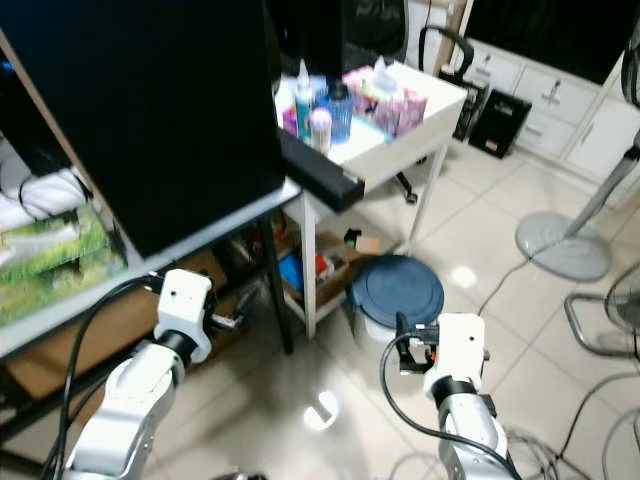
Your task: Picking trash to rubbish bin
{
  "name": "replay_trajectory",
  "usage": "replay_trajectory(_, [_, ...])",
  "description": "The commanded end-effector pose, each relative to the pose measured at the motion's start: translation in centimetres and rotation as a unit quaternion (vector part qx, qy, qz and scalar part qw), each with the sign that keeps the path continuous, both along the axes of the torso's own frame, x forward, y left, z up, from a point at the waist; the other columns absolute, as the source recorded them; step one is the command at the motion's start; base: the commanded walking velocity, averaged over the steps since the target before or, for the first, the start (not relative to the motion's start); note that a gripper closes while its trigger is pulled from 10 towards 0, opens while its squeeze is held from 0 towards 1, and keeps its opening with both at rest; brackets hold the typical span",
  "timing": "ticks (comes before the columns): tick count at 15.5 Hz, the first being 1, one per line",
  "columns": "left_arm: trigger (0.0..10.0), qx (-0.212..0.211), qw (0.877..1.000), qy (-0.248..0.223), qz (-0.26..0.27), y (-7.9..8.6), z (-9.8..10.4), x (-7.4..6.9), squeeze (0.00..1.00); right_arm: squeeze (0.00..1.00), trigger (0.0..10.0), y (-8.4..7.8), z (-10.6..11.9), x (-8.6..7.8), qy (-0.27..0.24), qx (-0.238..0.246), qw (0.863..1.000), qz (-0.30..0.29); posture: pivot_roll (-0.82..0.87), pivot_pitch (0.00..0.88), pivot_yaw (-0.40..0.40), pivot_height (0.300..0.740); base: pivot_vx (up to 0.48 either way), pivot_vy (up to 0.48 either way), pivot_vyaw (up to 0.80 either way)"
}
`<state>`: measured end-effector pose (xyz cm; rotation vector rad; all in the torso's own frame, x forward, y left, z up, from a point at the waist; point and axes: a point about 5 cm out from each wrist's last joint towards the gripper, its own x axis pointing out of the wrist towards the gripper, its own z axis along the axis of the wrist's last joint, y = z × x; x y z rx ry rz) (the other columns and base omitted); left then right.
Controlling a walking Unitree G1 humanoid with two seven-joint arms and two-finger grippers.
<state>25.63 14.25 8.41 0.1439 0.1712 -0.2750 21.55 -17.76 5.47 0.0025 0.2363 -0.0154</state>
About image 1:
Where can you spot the small pink white bottle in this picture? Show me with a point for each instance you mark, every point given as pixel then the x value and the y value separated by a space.
pixel 320 128

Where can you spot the white side table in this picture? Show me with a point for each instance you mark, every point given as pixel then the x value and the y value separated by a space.
pixel 410 150

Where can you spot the round grey rubbish bin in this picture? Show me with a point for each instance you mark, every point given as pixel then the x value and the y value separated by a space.
pixel 375 335

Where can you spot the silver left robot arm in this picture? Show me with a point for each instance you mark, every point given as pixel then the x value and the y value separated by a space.
pixel 135 400

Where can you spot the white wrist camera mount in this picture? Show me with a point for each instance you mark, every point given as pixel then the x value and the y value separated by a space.
pixel 185 295
pixel 460 345

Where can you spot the white desk black frame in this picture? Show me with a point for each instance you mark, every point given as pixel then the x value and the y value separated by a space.
pixel 120 280

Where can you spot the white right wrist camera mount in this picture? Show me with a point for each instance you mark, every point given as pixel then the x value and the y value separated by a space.
pixel 460 345

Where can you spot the blue bottle white nozzle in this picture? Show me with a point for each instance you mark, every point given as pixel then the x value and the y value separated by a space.
pixel 304 100

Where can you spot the large black monitor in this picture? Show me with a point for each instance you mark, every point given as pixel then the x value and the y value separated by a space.
pixel 150 120

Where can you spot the wooden shelf panel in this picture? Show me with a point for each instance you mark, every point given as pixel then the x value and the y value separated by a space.
pixel 60 140

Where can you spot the black bag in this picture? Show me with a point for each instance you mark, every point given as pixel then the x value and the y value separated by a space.
pixel 500 120

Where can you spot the pink tissue pack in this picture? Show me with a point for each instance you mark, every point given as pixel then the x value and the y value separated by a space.
pixel 395 105

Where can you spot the open cardboard box with items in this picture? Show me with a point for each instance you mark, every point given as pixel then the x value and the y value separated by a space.
pixel 325 265

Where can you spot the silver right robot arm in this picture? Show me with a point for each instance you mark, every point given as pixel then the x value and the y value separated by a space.
pixel 465 435

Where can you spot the metal frame chair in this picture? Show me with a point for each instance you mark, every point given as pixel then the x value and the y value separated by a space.
pixel 571 322

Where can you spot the grey standing fan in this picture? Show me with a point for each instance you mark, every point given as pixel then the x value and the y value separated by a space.
pixel 560 245

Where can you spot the blue round bin lid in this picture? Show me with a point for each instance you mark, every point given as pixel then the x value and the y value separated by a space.
pixel 395 290

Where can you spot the green printed packet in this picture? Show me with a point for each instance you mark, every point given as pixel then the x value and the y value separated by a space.
pixel 60 260

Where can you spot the black office chair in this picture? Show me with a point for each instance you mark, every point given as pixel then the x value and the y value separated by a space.
pixel 455 42

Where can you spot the black sound bar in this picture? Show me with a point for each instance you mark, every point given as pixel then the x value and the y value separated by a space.
pixel 315 172

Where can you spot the white drawer cabinet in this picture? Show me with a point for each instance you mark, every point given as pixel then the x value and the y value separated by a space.
pixel 575 110

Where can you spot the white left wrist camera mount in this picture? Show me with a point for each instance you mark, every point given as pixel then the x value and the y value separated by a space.
pixel 185 295

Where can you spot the large brown cardboard box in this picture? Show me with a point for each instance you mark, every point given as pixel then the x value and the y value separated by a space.
pixel 120 330

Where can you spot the blue transparent tumbler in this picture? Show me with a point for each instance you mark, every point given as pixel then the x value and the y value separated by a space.
pixel 338 110

